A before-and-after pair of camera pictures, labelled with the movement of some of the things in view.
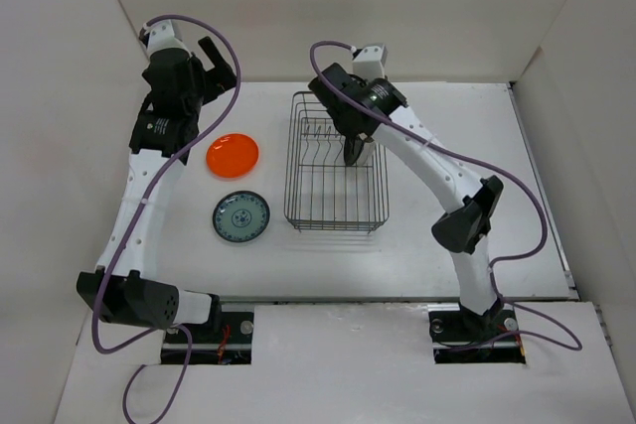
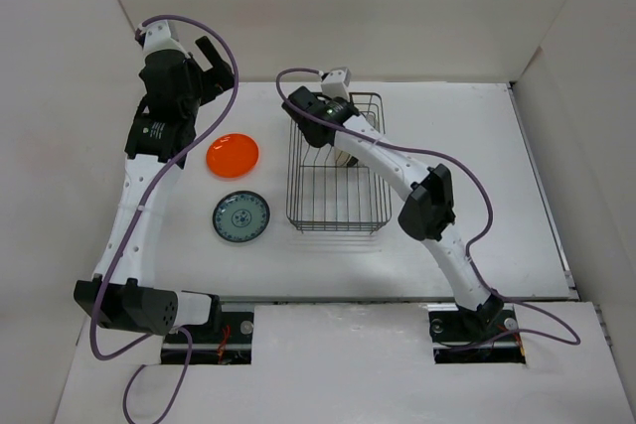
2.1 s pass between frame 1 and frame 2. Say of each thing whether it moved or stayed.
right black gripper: moved
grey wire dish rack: stayed
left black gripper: stayed
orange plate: stayed
